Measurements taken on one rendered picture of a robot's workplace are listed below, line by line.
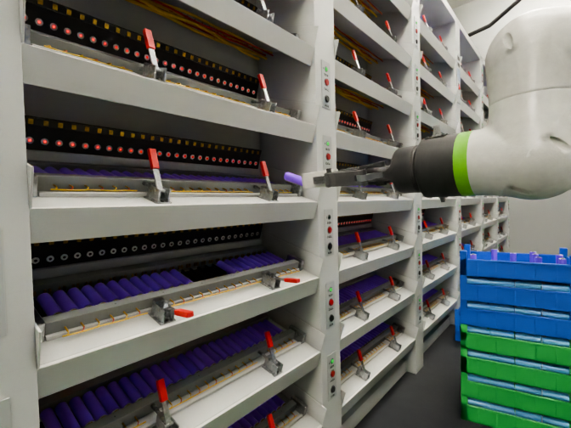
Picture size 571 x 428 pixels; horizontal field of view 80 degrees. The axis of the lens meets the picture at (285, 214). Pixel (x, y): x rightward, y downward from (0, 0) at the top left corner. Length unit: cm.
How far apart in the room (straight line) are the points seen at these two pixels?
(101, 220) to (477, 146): 51
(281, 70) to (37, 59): 62
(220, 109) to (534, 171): 49
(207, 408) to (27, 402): 32
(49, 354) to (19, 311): 8
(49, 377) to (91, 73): 40
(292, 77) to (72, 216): 66
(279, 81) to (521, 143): 67
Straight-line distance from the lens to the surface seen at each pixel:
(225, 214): 65
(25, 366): 54
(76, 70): 56
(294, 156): 93
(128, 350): 59
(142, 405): 71
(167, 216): 58
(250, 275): 77
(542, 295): 128
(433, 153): 54
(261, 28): 82
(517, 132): 50
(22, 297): 51
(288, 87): 98
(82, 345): 57
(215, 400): 76
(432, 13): 226
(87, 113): 76
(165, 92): 61
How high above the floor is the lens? 73
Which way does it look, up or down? 2 degrees down
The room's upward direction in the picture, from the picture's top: 1 degrees counter-clockwise
